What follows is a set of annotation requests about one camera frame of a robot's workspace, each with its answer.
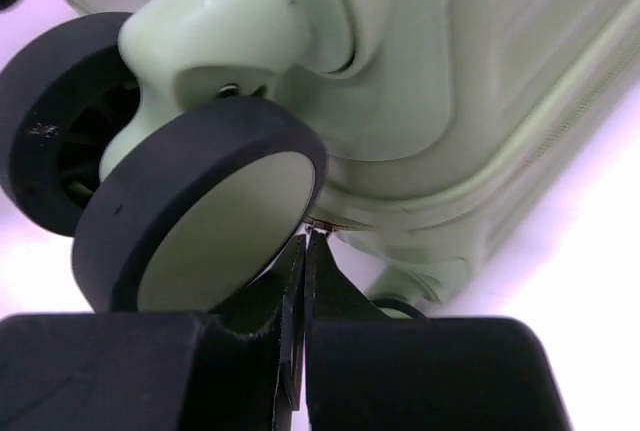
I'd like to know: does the green suitcase with blue lining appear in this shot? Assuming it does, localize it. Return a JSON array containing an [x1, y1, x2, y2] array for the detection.
[[1, 0, 639, 312]]

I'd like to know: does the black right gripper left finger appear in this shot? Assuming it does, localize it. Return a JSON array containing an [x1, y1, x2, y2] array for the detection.
[[1, 236, 306, 430]]

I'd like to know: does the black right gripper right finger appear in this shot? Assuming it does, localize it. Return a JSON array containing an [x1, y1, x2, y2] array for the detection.
[[305, 233, 570, 430]]

